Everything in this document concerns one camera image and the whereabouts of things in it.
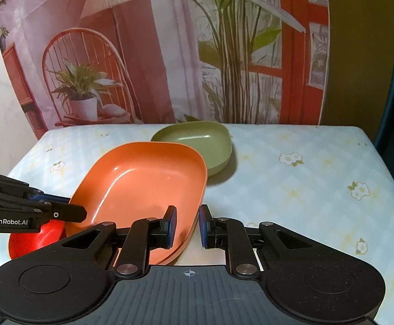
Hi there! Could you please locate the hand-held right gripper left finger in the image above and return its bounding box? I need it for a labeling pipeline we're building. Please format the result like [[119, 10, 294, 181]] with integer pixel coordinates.
[[61, 206, 178, 278]]

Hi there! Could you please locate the printed backdrop cloth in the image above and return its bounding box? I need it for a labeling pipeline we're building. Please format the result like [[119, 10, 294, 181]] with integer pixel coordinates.
[[0, 0, 330, 139]]

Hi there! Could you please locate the red bowl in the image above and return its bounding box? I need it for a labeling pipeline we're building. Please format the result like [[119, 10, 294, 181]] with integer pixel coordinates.
[[8, 219, 66, 260]]

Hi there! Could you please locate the orange plate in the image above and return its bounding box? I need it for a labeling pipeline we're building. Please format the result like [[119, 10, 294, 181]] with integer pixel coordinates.
[[64, 141, 208, 265]]

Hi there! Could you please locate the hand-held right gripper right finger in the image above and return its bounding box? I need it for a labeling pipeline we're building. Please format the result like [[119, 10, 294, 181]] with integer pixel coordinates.
[[198, 204, 316, 278]]

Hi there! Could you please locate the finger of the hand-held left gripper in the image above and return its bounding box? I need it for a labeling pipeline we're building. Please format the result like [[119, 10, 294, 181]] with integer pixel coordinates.
[[0, 167, 73, 205], [0, 192, 88, 224]]

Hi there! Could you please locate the floral tablecloth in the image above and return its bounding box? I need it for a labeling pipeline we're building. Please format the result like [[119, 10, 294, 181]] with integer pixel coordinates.
[[0, 122, 394, 325]]

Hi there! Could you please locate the dark green plate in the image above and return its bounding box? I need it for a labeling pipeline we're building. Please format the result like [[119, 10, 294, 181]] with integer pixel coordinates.
[[150, 121, 233, 177]]

